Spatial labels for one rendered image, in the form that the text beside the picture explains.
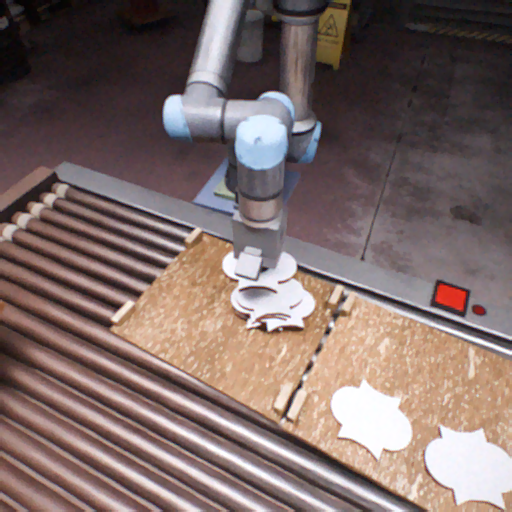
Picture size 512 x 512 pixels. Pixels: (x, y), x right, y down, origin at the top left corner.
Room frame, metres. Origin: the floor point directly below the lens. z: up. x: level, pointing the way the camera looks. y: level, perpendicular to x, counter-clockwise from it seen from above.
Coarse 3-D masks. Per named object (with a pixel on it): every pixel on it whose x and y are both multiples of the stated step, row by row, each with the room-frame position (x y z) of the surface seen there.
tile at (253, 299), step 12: (252, 288) 0.55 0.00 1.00; (288, 288) 0.55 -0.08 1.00; (300, 288) 0.55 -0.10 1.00; (240, 300) 0.52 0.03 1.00; (252, 300) 0.52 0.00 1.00; (264, 300) 0.52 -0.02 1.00; (276, 300) 0.52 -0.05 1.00; (288, 300) 0.52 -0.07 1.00; (300, 300) 0.52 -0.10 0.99; (264, 312) 0.49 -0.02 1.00; (276, 312) 0.49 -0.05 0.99; (288, 312) 0.49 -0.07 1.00
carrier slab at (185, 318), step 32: (192, 256) 0.70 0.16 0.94; (224, 256) 0.70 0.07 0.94; (160, 288) 0.60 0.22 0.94; (192, 288) 0.60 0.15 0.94; (224, 288) 0.60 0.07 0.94; (320, 288) 0.60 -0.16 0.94; (128, 320) 0.51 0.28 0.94; (160, 320) 0.51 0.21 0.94; (192, 320) 0.51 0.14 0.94; (224, 320) 0.51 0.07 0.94; (320, 320) 0.51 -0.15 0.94; (160, 352) 0.43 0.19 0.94; (192, 352) 0.43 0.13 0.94; (224, 352) 0.43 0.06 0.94; (256, 352) 0.43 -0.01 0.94; (288, 352) 0.43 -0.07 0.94; (224, 384) 0.36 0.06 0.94; (256, 384) 0.36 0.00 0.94
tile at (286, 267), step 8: (232, 256) 0.56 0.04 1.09; (288, 256) 0.56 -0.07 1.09; (224, 264) 0.54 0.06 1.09; (232, 264) 0.54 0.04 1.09; (280, 264) 0.54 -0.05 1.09; (288, 264) 0.54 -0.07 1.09; (224, 272) 0.53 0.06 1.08; (232, 272) 0.52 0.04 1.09; (264, 272) 0.52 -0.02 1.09; (272, 272) 0.52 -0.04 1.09; (280, 272) 0.52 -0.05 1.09; (288, 272) 0.52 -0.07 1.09; (232, 280) 0.51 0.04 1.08; (240, 280) 0.50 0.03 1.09; (248, 280) 0.50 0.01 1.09; (264, 280) 0.50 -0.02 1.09; (272, 280) 0.50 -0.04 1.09; (280, 280) 0.50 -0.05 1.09; (288, 280) 0.51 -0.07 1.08; (240, 288) 0.48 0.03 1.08; (248, 288) 0.49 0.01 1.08; (256, 288) 0.49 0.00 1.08; (264, 288) 0.49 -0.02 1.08; (272, 288) 0.48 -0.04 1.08
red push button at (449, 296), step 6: (438, 288) 0.60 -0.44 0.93; (444, 288) 0.60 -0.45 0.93; (450, 288) 0.60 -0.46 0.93; (438, 294) 0.59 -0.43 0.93; (444, 294) 0.59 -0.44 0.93; (450, 294) 0.59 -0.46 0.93; (456, 294) 0.59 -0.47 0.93; (462, 294) 0.59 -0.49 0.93; (438, 300) 0.57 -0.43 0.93; (444, 300) 0.57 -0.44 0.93; (450, 300) 0.57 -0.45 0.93; (456, 300) 0.57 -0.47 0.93; (462, 300) 0.57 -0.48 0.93; (456, 306) 0.55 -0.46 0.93; (462, 306) 0.55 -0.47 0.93
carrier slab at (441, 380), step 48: (336, 336) 0.47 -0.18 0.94; (384, 336) 0.47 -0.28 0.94; (432, 336) 0.47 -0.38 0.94; (336, 384) 0.36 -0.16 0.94; (384, 384) 0.36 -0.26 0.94; (432, 384) 0.36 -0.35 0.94; (480, 384) 0.36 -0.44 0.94; (288, 432) 0.27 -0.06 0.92; (336, 432) 0.27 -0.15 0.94; (432, 432) 0.27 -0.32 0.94; (384, 480) 0.19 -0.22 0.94; (432, 480) 0.19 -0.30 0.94
